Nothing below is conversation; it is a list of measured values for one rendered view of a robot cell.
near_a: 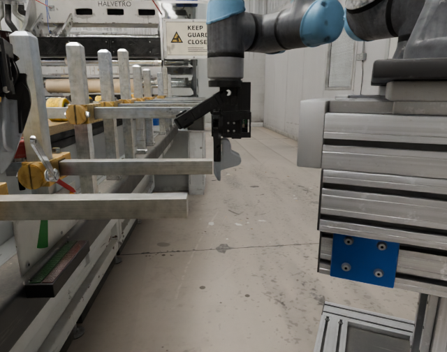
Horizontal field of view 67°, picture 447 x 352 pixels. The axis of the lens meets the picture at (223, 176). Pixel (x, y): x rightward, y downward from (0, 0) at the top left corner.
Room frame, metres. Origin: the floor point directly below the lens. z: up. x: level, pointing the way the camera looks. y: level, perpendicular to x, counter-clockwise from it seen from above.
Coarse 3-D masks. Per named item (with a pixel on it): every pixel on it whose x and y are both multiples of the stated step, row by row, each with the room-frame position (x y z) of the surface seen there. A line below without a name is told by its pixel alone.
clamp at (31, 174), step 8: (64, 152) 0.76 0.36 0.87; (56, 160) 0.69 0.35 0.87; (24, 168) 0.63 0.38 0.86; (32, 168) 0.63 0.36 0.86; (40, 168) 0.63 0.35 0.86; (56, 168) 0.69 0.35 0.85; (16, 176) 0.64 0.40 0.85; (24, 176) 0.63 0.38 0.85; (32, 176) 0.63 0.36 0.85; (40, 176) 0.63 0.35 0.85; (64, 176) 0.72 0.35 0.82; (24, 184) 0.63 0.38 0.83; (32, 184) 0.63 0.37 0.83; (40, 184) 0.63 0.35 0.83; (48, 184) 0.65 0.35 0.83
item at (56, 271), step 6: (78, 240) 0.66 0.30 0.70; (84, 240) 0.66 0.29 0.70; (78, 246) 0.63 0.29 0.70; (72, 252) 0.60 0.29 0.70; (66, 258) 0.58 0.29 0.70; (72, 258) 0.58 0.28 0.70; (60, 264) 0.56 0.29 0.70; (66, 264) 0.56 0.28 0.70; (54, 270) 0.53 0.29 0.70; (60, 270) 0.53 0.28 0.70; (48, 276) 0.52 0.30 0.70; (54, 276) 0.52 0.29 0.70; (42, 282) 0.50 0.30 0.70; (48, 282) 0.50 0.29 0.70
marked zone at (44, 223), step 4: (44, 220) 0.61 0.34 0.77; (44, 224) 0.61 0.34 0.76; (40, 228) 0.59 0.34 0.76; (44, 228) 0.61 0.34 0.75; (40, 232) 0.59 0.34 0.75; (44, 232) 0.60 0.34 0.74; (40, 236) 0.59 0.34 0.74; (44, 236) 0.60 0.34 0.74; (40, 240) 0.59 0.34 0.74; (44, 240) 0.60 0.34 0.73; (40, 244) 0.58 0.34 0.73; (44, 244) 0.60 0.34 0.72; (40, 248) 0.58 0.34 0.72
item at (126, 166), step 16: (64, 160) 0.72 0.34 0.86; (80, 160) 0.72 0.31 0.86; (96, 160) 0.72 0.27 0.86; (112, 160) 0.72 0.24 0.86; (128, 160) 0.72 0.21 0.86; (144, 160) 0.72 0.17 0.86; (160, 160) 0.72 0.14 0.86; (176, 160) 0.72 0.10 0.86; (192, 160) 0.72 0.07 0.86; (208, 160) 0.72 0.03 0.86
